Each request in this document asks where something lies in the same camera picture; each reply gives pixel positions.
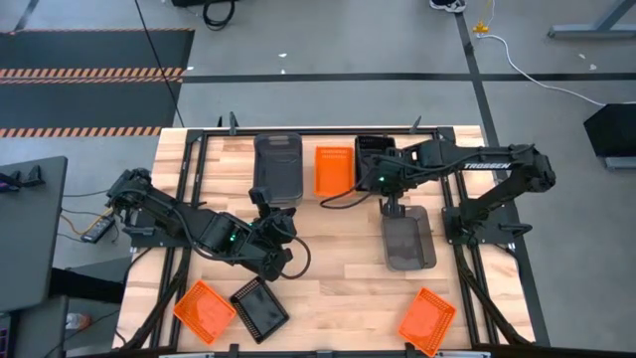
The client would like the dark grey desk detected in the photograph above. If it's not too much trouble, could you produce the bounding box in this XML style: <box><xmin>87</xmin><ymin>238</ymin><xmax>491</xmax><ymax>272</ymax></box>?
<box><xmin>0</xmin><ymin>155</ymin><xmax>70</xmax><ymax>313</ymax></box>

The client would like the white cable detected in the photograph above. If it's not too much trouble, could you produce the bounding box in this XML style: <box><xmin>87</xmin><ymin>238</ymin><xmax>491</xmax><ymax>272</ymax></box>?
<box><xmin>476</xmin><ymin>32</ymin><xmax>608</xmax><ymax>108</ymax></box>

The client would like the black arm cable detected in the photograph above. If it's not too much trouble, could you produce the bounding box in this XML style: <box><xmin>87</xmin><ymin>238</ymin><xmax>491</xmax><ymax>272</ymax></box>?
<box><xmin>275</xmin><ymin>232</ymin><xmax>313</xmax><ymax>280</ymax></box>
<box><xmin>319</xmin><ymin>190</ymin><xmax>375</xmax><ymax>211</ymax></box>

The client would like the black storage box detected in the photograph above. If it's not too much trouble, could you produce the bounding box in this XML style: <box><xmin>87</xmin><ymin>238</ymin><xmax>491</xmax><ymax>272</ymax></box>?
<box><xmin>48</xmin><ymin>255</ymin><xmax>133</xmax><ymax>305</ymax></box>

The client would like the black desk clamp device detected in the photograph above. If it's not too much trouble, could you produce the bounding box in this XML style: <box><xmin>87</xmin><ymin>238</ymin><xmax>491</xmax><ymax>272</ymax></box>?
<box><xmin>0</xmin><ymin>164</ymin><xmax>47</xmax><ymax>194</ymax></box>

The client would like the yellow cable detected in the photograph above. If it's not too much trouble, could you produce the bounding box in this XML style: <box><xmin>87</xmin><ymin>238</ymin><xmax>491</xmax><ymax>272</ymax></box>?
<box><xmin>58</xmin><ymin>206</ymin><xmax>116</xmax><ymax>236</ymax></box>

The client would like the thin black hanging cable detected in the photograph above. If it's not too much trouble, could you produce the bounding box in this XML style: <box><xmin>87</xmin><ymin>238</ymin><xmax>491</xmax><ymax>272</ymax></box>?
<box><xmin>132</xmin><ymin>0</ymin><xmax>186</xmax><ymax>129</ymax></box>

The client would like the clear water bottle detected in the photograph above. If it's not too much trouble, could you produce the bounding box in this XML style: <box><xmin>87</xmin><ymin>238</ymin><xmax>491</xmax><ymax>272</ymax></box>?
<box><xmin>63</xmin><ymin>310</ymin><xmax>94</xmax><ymax>333</ymax></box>

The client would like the black hazard-striped floor mat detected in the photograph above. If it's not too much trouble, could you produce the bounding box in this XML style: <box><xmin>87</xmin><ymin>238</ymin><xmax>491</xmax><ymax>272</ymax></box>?
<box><xmin>0</xmin><ymin>28</ymin><xmax>196</xmax><ymax>139</ymax></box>

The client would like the black equipment case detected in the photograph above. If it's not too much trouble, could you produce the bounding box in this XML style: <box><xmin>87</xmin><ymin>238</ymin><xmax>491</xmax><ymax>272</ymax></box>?
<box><xmin>582</xmin><ymin>101</ymin><xmax>636</xmax><ymax>172</ymax></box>

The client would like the orange perforated plastic basket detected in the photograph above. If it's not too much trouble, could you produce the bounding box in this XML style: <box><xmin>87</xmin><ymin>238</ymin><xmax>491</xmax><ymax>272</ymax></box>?
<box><xmin>172</xmin><ymin>278</ymin><xmax>238</xmax><ymax>346</ymax></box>
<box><xmin>313</xmin><ymin>144</ymin><xmax>356</xmax><ymax>199</ymax></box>
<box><xmin>397</xmin><ymin>286</ymin><xmax>458</xmax><ymax>358</ymax></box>

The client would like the yellow hanging cord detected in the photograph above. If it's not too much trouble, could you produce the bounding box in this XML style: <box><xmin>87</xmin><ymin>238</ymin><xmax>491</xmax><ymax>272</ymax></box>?
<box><xmin>470</xmin><ymin>0</ymin><xmax>497</xmax><ymax>36</ymax></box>

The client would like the coiled black cable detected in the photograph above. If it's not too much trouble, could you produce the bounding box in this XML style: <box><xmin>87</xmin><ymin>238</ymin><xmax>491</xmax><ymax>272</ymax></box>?
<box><xmin>201</xmin><ymin>0</ymin><xmax>238</xmax><ymax>32</ymax></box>

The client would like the person's foot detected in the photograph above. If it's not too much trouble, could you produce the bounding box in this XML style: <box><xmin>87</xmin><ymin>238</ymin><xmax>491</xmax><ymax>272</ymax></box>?
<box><xmin>428</xmin><ymin>0</ymin><xmax>469</xmax><ymax>15</ymax></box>

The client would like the grey metal table leg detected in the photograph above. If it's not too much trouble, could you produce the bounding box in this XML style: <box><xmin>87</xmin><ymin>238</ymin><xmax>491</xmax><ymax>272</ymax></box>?
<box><xmin>547</xmin><ymin>0</ymin><xmax>636</xmax><ymax>41</ymax></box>

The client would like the black perforated plastic basket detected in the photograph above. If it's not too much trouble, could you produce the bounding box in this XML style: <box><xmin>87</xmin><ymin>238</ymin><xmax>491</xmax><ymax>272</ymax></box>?
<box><xmin>354</xmin><ymin>134</ymin><xmax>398</xmax><ymax>193</ymax></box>
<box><xmin>229</xmin><ymin>275</ymin><xmax>291</xmax><ymax>345</ymax></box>

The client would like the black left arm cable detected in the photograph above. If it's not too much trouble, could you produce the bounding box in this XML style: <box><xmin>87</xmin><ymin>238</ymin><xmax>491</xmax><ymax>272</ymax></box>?
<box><xmin>275</xmin><ymin>232</ymin><xmax>313</xmax><ymax>280</ymax></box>

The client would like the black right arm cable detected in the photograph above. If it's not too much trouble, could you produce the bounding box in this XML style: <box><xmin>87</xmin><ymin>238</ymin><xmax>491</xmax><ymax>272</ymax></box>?
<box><xmin>319</xmin><ymin>190</ymin><xmax>375</xmax><ymax>211</ymax></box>

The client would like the black aluminium rig frame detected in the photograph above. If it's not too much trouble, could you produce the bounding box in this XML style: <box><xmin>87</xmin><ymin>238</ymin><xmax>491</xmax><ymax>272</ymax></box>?
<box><xmin>112</xmin><ymin>112</ymin><xmax>552</xmax><ymax>358</ymax></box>

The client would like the black power adapter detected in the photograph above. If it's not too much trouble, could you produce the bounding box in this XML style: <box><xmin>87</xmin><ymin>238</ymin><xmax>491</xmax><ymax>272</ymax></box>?
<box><xmin>79</xmin><ymin>215</ymin><xmax>117</xmax><ymax>245</ymax></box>

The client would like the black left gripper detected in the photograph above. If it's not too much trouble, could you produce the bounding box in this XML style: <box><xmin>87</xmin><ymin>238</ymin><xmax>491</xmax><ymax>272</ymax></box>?
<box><xmin>247</xmin><ymin>186</ymin><xmax>300</xmax><ymax>247</ymax></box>

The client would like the translucent grey plastic bin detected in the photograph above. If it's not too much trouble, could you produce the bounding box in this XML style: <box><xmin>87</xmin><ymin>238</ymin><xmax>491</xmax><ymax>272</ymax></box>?
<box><xmin>380</xmin><ymin>204</ymin><xmax>438</xmax><ymax>272</ymax></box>
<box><xmin>251</xmin><ymin>131</ymin><xmax>305</xmax><ymax>209</ymax></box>

